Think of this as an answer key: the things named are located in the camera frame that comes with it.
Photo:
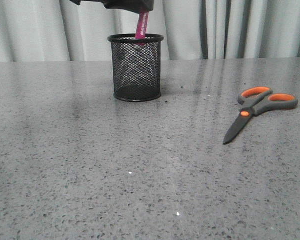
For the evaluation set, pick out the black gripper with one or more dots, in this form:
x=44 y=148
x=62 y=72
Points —
x=135 y=6

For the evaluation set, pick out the pink marker pen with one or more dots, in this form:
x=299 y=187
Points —
x=142 y=25

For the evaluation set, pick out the grey orange scissors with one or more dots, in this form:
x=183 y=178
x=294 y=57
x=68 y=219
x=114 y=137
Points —
x=256 y=101

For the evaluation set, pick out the black mesh pen holder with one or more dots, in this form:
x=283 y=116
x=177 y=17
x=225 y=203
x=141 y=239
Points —
x=136 y=66

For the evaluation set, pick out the grey curtain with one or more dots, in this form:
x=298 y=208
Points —
x=63 y=31

